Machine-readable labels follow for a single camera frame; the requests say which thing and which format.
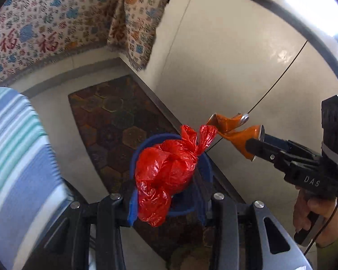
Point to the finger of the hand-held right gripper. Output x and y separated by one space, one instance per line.
267 150
281 143

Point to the red plastic bag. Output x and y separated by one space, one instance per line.
163 168

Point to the wide patterned cloth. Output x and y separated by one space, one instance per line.
45 19

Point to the blue green striped tablecloth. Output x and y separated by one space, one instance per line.
17 146

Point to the narrow patterned cloth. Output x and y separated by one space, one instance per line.
135 19

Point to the person's right hand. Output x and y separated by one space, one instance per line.
333 227

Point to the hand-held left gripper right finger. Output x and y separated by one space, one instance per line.
203 202

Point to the dark patterned floor rug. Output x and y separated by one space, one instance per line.
115 118

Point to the blue plastic bin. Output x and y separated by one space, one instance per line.
183 211

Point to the window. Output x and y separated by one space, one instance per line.
312 0

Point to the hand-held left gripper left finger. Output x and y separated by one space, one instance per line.
133 208

